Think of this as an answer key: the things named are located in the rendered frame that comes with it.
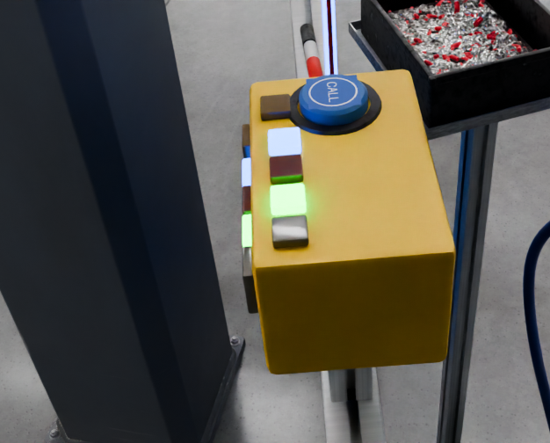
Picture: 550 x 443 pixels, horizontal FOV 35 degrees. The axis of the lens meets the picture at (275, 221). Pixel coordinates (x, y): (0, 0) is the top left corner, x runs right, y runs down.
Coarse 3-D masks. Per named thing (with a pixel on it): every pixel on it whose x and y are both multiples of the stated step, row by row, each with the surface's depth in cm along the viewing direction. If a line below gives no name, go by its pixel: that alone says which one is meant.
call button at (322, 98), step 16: (320, 80) 51; (336, 80) 51; (352, 80) 50; (304, 96) 50; (320, 96) 50; (336, 96) 49; (352, 96) 49; (304, 112) 50; (320, 112) 49; (336, 112) 49; (352, 112) 49
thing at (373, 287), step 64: (256, 128) 50; (320, 128) 49; (384, 128) 49; (256, 192) 46; (320, 192) 45; (384, 192) 45; (256, 256) 42; (320, 256) 42; (384, 256) 42; (448, 256) 42; (320, 320) 45; (384, 320) 45; (448, 320) 45
